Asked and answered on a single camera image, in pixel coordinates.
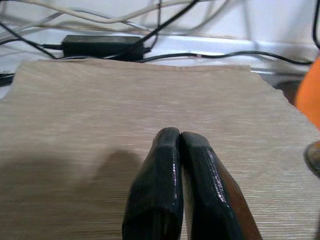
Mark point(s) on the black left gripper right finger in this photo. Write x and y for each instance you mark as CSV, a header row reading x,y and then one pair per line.
x,y
207,195

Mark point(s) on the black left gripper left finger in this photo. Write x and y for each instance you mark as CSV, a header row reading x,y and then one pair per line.
x,y
155,190

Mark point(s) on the gold metal spoon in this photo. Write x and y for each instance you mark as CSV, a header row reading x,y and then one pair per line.
x,y
313,157

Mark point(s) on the orange plastic plate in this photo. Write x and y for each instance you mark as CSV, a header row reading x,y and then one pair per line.
x,y
311,95

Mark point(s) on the beige woven table mat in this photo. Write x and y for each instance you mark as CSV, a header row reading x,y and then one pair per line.
x,y
100,105

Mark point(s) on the black power adapter brick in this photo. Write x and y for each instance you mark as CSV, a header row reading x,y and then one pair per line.
x,y
100,46

